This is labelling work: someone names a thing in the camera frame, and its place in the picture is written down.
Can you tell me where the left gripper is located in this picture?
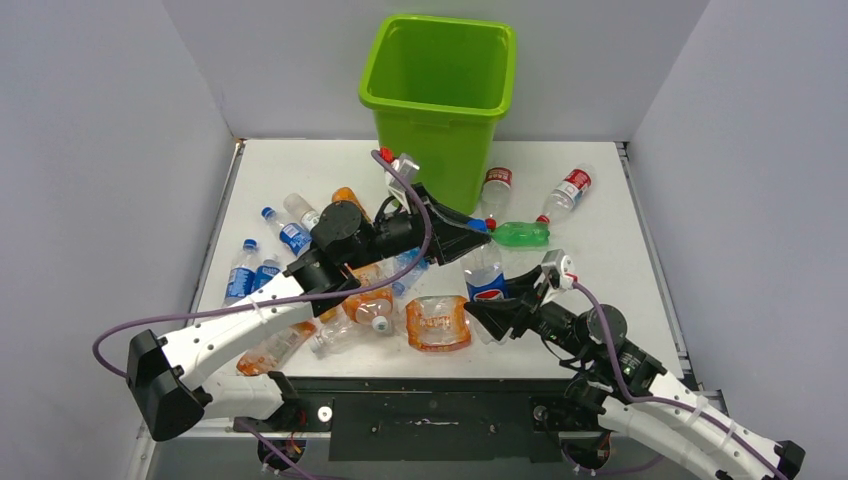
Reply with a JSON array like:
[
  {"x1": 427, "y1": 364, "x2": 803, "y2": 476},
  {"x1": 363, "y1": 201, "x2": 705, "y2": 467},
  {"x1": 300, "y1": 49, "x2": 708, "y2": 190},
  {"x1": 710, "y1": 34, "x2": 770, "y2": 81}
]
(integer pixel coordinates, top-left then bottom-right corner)
[{"x1": 344, "y1": 184, "x2": 489, "y2": 271}]

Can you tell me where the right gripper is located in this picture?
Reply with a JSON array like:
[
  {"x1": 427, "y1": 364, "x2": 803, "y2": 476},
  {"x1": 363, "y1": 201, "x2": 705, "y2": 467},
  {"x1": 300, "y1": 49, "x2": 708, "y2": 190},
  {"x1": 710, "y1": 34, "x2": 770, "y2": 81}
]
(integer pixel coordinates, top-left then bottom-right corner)
[{"x1": 463, "y1": 265, "x2": 594, "y2": 361}]

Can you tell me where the crushed orange label bottle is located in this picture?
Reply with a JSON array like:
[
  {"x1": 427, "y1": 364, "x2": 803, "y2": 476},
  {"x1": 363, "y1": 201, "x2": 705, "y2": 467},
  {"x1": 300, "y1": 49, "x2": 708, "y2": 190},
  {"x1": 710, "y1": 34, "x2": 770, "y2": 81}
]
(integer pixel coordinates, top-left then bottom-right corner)
[{"x1": 404, "y1": 295, "x2": 472, "y2": 352}]

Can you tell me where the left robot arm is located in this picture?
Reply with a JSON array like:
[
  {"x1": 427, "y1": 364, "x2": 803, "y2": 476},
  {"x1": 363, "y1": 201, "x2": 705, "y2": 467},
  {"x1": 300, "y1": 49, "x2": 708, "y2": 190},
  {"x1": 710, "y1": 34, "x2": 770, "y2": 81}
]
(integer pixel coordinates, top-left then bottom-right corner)
[{"x1": 126, "y1": 184, "x2": 491, "y2": 442}]

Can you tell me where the red label bottle near bin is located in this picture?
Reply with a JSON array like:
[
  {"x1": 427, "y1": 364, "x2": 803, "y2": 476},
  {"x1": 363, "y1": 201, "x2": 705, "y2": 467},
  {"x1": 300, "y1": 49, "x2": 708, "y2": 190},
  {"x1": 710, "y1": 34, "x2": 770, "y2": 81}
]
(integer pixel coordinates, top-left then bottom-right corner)
[{"x1": 479, "y1": 167, "x2": 513, "y2": 230}]

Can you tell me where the green plastic bin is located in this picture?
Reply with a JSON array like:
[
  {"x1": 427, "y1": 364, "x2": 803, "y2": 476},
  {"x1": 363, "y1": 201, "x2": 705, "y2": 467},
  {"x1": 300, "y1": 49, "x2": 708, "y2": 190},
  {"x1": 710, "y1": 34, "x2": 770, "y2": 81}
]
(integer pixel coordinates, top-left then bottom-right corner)
[{"x1": 358, "y1": 14, "x2": 517, "y2": 214}]

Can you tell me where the crushed light blue label bottle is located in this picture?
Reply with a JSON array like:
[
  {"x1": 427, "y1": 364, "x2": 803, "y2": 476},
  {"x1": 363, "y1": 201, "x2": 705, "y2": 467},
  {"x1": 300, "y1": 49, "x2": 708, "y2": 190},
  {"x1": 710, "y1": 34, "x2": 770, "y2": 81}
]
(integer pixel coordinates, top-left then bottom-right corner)
[{"x1": 390, "y1": 248, "x2": 432, "y2": 297}]

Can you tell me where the green plastic bottle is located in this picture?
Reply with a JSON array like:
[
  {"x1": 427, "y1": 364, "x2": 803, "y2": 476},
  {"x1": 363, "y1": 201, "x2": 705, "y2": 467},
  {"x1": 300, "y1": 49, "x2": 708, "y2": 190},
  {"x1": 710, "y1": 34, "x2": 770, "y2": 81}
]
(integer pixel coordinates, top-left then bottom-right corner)
[{"x1": 491, "y1": 222, "x2": 550, "y2": 248}]

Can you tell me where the small orange juice bottle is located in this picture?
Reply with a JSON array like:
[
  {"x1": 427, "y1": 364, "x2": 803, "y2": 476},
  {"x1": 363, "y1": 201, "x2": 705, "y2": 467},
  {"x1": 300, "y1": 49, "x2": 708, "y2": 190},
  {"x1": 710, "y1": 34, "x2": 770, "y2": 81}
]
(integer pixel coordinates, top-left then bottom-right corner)
[{"x1": 332, "y1": 187, "x2": 371, "y2": 222}]

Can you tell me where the large orange label bottle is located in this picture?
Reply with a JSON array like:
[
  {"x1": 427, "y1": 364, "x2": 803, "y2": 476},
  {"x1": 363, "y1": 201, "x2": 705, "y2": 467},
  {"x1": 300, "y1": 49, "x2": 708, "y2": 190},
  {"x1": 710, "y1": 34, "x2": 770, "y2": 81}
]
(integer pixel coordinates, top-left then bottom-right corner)
[{"x1": 342, "y1": 265, "x2": 394, "y2": 334}]

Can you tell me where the red label bottle far right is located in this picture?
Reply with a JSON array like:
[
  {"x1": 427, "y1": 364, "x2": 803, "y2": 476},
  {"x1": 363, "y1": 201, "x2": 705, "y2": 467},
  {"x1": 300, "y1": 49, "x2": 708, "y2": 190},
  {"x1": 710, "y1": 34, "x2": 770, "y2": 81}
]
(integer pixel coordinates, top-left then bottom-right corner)
[{"x1": 536, "y1": 163, "x2": 597, "y2": 225}]

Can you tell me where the blue label water bottle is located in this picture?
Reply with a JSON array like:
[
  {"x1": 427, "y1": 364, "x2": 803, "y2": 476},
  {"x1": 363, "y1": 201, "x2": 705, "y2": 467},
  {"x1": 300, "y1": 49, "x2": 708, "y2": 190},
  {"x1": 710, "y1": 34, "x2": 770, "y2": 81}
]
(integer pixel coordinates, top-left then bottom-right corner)
[{"x1": 261, "y1": 206, "x2": 312, "y2": 257}]

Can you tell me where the coffee bottle green cap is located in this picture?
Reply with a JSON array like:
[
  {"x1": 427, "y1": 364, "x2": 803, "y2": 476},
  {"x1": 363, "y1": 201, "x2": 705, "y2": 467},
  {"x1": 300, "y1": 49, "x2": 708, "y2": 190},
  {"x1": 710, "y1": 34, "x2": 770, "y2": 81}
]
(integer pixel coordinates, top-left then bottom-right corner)
[{"x1": 283, "y1": 193, "x2": 321, "y2": 232}]

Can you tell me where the clear crushed bottle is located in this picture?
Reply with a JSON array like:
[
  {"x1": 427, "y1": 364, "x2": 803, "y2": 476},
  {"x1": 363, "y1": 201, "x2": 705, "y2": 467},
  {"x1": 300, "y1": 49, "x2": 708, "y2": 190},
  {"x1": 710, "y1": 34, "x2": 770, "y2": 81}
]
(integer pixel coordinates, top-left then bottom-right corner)
[{"x1": 307, "y1": 314, "x2": 374, "y2": 359}]

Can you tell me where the white cap blue label bottle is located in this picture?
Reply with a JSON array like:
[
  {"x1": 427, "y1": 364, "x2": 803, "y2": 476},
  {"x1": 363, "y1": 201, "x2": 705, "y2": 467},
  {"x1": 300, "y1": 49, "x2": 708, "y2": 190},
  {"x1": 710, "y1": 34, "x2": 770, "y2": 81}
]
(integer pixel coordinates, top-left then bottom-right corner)
[{"x1": 252, "y1": 255, "x2": 281, "y2": 292}]

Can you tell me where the blue cap water bottle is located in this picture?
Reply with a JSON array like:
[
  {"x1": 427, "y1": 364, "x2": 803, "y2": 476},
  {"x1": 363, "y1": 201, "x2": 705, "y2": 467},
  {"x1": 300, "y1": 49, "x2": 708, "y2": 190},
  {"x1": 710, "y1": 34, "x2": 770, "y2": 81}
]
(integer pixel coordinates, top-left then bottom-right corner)
[{"x1": 223, "y1": 238, "x2": 259, "y2": 307}]

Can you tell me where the flat orange label bottle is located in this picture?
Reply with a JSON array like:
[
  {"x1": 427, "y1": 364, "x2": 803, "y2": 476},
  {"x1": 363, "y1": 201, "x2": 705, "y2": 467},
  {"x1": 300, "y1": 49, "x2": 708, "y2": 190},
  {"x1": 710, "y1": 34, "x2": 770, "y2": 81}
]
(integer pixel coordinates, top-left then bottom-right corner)
[{"x1": 236, "y1": 322, "x2": 317, "y2": 376}]

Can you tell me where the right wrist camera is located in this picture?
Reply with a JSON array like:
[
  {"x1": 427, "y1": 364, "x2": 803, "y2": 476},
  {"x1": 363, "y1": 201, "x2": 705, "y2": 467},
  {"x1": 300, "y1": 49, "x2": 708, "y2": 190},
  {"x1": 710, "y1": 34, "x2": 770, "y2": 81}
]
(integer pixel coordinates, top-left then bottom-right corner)
[{"x1": 540, "y1": 249, "x2": 578, "y2": 291}]

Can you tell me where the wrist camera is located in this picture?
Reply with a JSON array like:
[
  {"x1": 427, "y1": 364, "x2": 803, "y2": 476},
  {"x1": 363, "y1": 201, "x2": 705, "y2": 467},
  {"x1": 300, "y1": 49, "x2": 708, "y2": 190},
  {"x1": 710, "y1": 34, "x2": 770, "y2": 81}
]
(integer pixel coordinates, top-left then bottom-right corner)
[
  {"x1": 378, "y1": 147, "x2": 420, "y2": 209},
  {"x1": 540, "y1": 249, "x2": 578, "y2": 291}
]

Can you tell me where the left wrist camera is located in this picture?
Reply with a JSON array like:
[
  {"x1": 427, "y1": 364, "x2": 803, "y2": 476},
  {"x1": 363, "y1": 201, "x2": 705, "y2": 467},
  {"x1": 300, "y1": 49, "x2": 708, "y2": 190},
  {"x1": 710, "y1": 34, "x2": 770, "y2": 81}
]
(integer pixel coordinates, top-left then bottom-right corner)
[{"x1": 378, "y1": 147, "x2": 420, "y2": 209}]

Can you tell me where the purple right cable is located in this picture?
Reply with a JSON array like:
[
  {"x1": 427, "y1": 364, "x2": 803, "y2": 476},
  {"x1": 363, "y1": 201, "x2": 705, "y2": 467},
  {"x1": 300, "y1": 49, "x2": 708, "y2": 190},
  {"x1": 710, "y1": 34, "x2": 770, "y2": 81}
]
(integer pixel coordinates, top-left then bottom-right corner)
[{"x1": 563, "y1": 278, "x2": 790, "y2": 480}]

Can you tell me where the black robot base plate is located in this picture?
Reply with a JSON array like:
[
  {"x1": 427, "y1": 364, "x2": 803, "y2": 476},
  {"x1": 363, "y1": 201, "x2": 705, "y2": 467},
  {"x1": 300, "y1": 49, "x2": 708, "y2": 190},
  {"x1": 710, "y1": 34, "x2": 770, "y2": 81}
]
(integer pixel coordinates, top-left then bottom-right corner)
[{"x1": 234, "y1": 377, "x2": 610, "y2": 463}]

